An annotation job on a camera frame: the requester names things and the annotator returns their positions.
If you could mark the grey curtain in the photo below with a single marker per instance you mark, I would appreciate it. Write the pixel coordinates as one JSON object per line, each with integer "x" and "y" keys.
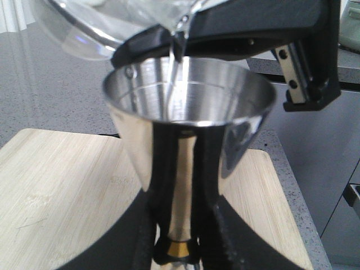
{"x": 16, "y": 15}

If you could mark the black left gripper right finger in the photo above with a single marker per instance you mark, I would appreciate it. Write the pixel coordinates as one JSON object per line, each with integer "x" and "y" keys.
{"x": 239, "y": 236}

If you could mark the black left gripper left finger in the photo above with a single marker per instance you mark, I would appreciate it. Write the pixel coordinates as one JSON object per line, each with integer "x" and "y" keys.
{"x": 129, "y": 243}

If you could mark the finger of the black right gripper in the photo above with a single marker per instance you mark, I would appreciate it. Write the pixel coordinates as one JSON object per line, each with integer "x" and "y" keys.
{"x": 303, "y": 36}

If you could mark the steel jigger shaker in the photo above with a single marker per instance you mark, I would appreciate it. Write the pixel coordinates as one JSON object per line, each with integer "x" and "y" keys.
{"x": 184, "y": 141}

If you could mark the wooden cutting board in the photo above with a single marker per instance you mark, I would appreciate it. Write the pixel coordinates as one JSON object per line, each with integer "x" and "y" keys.
{"x": 61, "y": 191}

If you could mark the glass measuring beaker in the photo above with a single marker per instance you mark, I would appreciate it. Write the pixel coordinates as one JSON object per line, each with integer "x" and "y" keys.
{"x": 93, "y": 30}

